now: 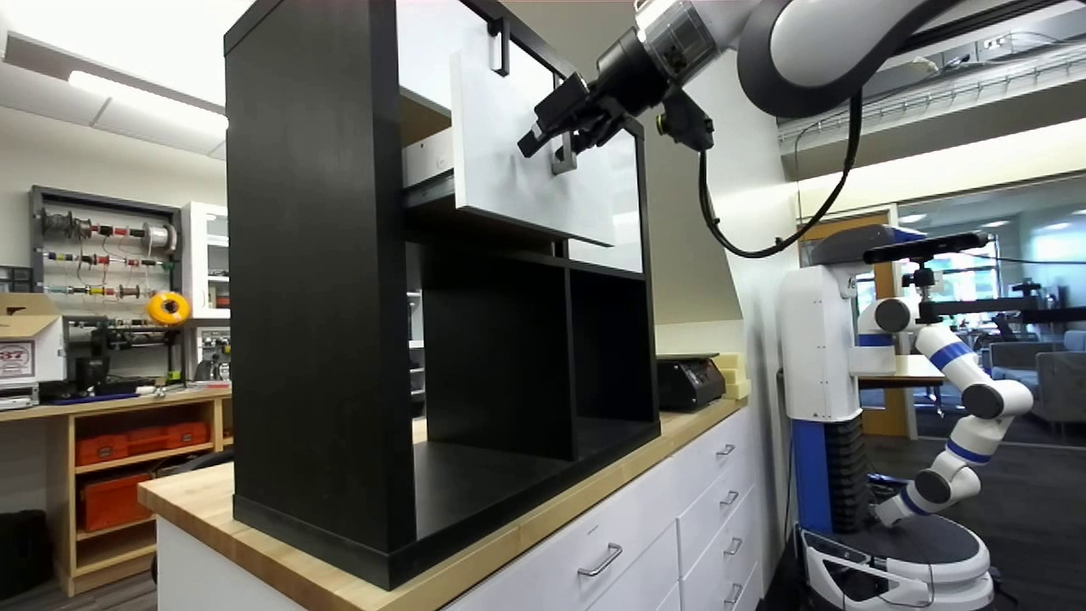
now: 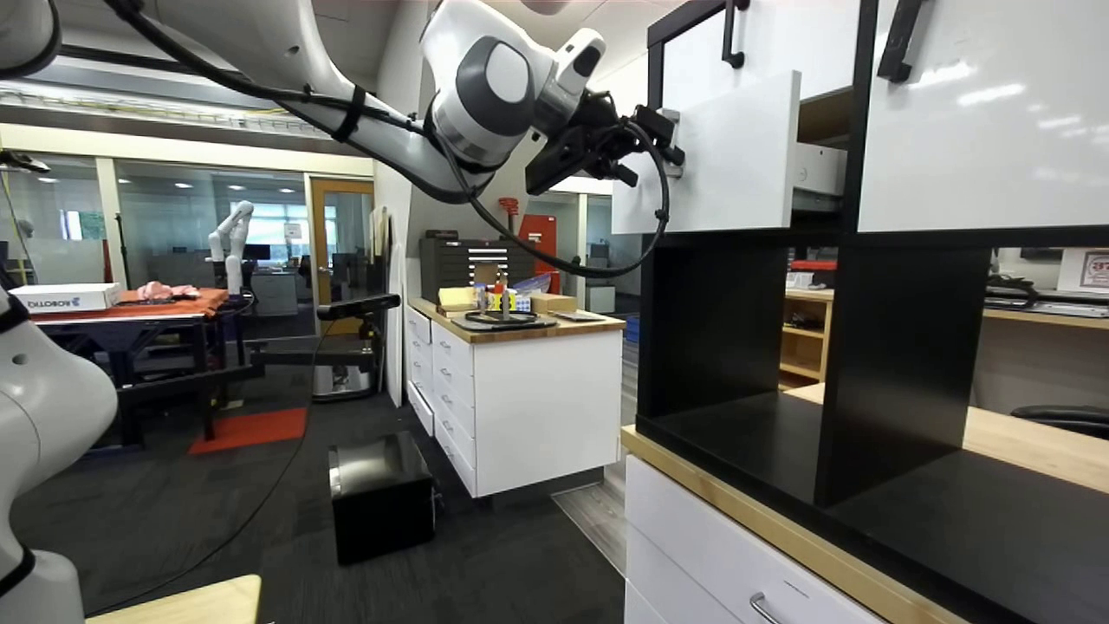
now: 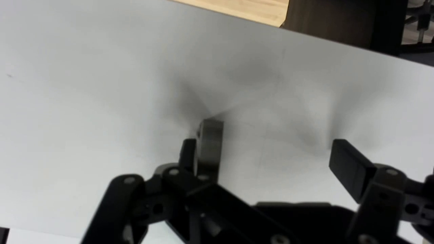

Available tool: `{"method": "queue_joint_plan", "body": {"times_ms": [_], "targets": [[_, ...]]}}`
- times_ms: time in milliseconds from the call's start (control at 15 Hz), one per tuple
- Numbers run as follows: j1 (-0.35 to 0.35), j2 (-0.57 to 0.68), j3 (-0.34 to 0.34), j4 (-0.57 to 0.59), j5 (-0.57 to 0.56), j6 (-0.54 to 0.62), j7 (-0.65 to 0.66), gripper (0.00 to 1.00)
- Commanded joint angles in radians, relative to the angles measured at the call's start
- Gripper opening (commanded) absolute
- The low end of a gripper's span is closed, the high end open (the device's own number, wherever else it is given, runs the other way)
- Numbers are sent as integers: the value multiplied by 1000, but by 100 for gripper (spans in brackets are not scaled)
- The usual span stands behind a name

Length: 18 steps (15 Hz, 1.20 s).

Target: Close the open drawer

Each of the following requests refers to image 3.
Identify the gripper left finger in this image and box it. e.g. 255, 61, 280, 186
81, 119, 296, 244

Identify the dark brown wooden cabinet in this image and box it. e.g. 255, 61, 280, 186
281, 0, 409, 57

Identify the office chair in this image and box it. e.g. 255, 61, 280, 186
400, 0, 434, 55

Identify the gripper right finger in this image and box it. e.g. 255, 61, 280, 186
328, 138, 434, 244

